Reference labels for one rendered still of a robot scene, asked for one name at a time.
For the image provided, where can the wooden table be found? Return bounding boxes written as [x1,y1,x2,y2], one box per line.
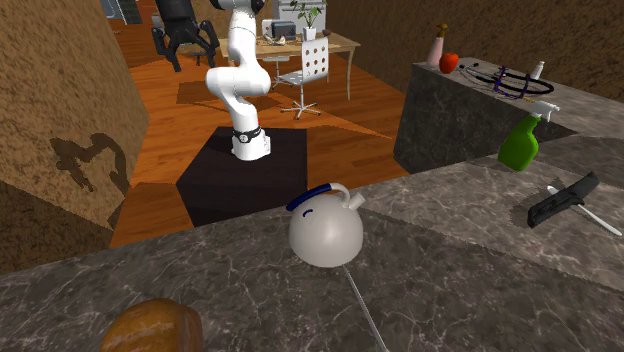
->
[218,0,362,102]

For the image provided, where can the pink bottle with yellow top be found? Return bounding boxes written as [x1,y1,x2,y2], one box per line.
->
[425,22,450,69]

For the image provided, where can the black and purple wire rack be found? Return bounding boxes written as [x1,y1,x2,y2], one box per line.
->
[459,58,556,102]

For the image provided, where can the white plastic knife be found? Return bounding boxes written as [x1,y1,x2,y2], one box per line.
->
[546,184,624,238]

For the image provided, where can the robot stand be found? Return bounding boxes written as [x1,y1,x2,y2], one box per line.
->
[175,126,309,228]

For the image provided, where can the green spray bottle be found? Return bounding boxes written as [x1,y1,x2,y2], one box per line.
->
[496,100,562,173]

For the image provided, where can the thin grey metal rod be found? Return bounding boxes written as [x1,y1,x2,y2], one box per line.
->
[340,264,390,352]

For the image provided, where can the white kettle with blue handle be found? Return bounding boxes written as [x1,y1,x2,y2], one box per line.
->
[285,182,366,270]

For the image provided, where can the brown bread loaf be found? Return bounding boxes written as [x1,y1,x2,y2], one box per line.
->
[99,297,205,352]

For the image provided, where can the red apple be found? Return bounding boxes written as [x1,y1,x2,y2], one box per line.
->
[438,51,460,76]

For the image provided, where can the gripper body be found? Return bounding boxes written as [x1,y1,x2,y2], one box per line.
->
[154,0,197,36]

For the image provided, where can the white perforated swivel chair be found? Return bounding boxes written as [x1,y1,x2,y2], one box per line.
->
[262,35,331,121]

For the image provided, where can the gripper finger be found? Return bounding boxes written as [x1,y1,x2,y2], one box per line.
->
[150,26,183,74]
[192,20,221,69]

